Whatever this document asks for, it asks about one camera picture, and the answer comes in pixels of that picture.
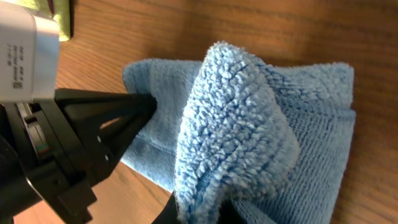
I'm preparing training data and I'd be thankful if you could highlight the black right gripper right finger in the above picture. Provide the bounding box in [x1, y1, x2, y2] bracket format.
[217, 200, 245, 224]

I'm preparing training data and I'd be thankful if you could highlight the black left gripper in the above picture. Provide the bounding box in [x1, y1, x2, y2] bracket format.
[1, 88, 157, 223]

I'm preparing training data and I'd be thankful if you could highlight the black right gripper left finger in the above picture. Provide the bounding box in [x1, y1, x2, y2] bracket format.
[152, 193, 181, 224]

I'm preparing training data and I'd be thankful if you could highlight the blue microfiber cloth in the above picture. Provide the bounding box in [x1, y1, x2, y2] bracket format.
[122, 42, 356, 223]

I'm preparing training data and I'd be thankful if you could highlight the folded green cloth top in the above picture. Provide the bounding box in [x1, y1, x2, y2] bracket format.
[16, 0, 72, 42]

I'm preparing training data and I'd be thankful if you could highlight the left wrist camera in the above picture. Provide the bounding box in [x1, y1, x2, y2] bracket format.
[1, 1, 60, 102]

